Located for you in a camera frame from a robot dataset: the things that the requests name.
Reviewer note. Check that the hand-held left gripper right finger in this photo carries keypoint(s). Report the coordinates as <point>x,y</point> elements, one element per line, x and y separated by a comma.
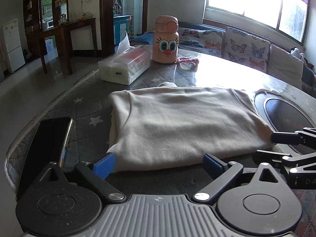
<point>212,164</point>

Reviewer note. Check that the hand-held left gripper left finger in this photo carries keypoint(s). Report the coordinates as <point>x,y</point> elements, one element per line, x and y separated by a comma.
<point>105,166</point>

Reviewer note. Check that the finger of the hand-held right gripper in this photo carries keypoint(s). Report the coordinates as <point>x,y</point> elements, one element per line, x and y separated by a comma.
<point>284,137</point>
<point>269,156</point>

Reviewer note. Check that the cream fleece top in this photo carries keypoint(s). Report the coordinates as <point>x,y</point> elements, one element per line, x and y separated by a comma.
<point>185,128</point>

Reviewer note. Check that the round black induction hob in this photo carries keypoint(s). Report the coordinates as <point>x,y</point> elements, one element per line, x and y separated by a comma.
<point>286,113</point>

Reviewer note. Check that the black smartphone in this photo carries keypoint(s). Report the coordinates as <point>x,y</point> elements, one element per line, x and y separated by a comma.
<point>44,148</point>

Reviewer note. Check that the plain beige cushion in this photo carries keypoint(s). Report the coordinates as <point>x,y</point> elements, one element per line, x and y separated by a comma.
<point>284,64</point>

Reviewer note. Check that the white plush toy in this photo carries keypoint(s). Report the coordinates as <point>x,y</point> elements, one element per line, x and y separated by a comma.
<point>296,52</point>

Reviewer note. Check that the tall butterfly print cushion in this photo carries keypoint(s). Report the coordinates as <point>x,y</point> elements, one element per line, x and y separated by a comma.
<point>244,47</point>

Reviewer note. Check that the white tissue box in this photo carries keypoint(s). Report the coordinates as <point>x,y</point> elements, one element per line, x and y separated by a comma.
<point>123,69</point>

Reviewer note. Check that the wide butterfly print cushion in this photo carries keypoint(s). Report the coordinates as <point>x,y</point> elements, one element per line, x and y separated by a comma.
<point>197,39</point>

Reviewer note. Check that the pink cartoon face bottle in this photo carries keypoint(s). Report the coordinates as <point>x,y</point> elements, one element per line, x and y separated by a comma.
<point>165,47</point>

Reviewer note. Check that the blue kitchen cabinet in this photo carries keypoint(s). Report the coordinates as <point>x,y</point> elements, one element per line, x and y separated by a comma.
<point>121,29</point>

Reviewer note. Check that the dark blue sofa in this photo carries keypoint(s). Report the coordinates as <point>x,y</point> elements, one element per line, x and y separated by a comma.
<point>195,26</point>

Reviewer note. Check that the dark wooden side table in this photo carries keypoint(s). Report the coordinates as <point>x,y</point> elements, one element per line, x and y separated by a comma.
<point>74,24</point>

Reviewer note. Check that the white fridge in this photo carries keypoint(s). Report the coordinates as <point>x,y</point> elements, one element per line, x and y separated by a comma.
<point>13,44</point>

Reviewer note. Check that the dark wooden display cabinet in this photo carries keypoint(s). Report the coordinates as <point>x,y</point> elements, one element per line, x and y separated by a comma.
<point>32,29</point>

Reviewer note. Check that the dark wooden door frame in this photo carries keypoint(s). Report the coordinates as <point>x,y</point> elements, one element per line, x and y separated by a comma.
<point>106,17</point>

